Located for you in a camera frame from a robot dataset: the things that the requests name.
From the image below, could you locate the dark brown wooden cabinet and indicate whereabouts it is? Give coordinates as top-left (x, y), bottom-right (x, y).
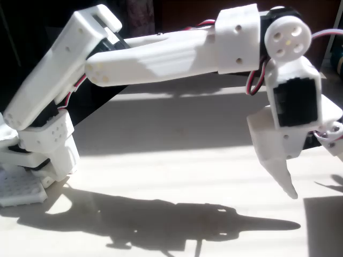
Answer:
top-left (155, 0), bottom-right (341, 82)

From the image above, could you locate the red white black servo cable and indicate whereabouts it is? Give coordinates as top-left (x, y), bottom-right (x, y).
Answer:
top-left (245, 28), bottom-right (343, 96)

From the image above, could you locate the red white black elbow cable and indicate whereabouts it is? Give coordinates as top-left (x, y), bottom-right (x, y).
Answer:
top-left (55, 74), bottom-right (88, 111)

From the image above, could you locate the white perforated base plate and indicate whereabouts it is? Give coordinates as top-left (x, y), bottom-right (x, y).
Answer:
top-left (0, 165), bottom-right (48, 208)

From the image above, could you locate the floral patterned curtain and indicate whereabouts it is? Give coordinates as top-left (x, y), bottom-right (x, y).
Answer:
top-left (125, 0), bottom-right (156, 37)

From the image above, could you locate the white door frame strip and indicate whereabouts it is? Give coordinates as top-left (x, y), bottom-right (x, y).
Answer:
top-left (323, 0), bottom-right (343, 62)

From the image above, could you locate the teal round object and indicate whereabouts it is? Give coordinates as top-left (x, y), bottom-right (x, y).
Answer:
top-left (330, 48), bottom-right (343, 71)

